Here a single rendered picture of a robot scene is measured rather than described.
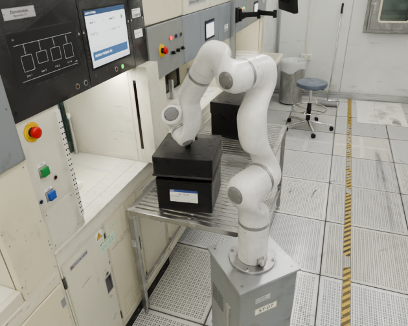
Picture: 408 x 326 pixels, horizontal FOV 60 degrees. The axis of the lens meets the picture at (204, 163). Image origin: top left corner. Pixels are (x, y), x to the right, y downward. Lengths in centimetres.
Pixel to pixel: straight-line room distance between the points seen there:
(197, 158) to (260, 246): 49
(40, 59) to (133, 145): 84
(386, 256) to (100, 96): 217
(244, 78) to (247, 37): 359
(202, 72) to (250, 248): 68
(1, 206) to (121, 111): 90
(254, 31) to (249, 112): 350
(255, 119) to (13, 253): 90
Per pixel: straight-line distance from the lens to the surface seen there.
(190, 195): 170
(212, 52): 119
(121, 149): 205
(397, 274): 276
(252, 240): 138
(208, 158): 159
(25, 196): 132
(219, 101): 244
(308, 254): 271
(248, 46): 467
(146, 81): 181
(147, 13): 194
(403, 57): 579
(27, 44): 128
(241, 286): 141
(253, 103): 117
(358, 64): 576
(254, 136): 117
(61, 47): 139
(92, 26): 153
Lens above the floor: 180
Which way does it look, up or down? 29 degrees down
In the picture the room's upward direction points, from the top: 2 degrees counter-clockwise
